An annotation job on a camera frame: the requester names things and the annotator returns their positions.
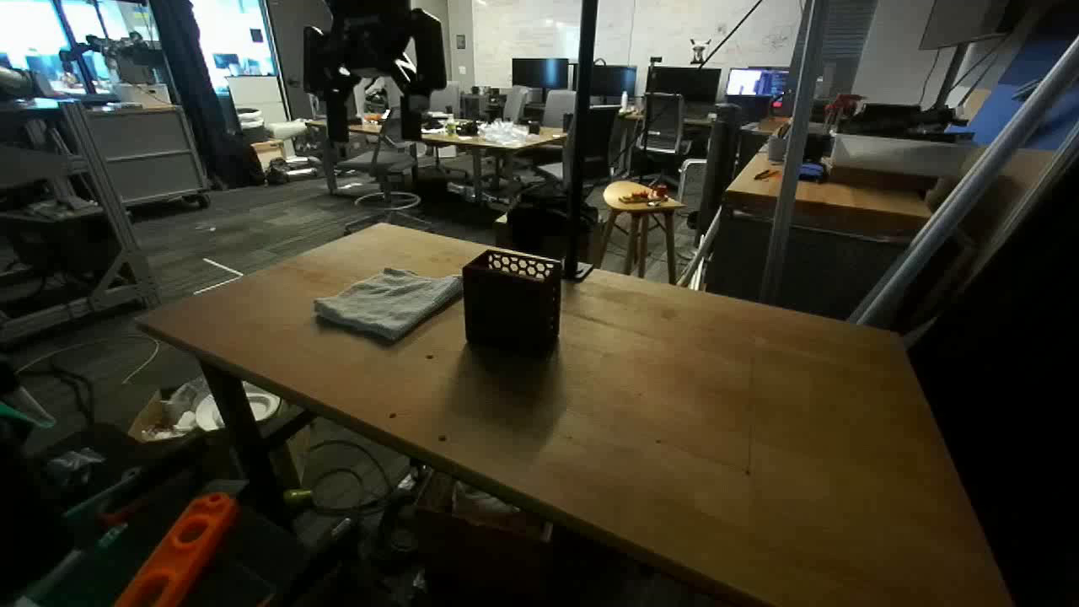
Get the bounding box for black floor cables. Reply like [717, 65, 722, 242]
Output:
[295, 437, 416, 522]

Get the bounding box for black vertical pole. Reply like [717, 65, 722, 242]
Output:
[548, 0, 603, 288]

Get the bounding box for small open cardboard box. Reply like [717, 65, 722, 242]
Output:
[125, 384, 214, 448]

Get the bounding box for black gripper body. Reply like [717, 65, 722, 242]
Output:
[328, 0, 419, 65]

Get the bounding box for silver vertical post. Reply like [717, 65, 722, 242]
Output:
[756, 0, 832, 306]

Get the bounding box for black office chair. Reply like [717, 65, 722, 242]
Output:
[636, 87, 693, 161]

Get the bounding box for light blue white towel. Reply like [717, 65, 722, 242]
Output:
[310, 265, 470, 349]

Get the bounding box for wooden office table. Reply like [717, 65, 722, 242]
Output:
[419, 117, 575, 208]

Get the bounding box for silver diagonal strut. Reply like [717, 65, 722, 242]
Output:
[848, 34, 1079, 332]

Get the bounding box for round wooden stool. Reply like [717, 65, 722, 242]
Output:
[591, 177, 689, 288]

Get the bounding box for wooden top workbench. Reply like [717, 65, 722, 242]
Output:
[707, 142, 942, 323]

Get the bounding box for white drawer cabinet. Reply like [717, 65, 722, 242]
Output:
[73, 103, 215, 212]

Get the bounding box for lit computer monitor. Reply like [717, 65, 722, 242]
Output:
[722, 65, 797, 104]

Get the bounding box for dark computer monitor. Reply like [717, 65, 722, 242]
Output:
[591, 60, 642, 103]
[508, 54, 578, 96]
[643, 65, 725, 113]

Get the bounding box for black curtain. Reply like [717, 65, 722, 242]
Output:
[150, 0, 271, 194]

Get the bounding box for grey metal shelf rack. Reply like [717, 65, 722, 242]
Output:
[0, 96, 162, 349]

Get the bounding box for orange plastic case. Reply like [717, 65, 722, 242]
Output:
[110, 489, 243, 607]

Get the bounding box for white long box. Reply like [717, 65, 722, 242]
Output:
[827, 124, 979, 184]

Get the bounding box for white round bowl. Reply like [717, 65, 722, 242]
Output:
[192, 378, 285, 438]

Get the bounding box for black table leg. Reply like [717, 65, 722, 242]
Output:
[200, 362, 291, 525]

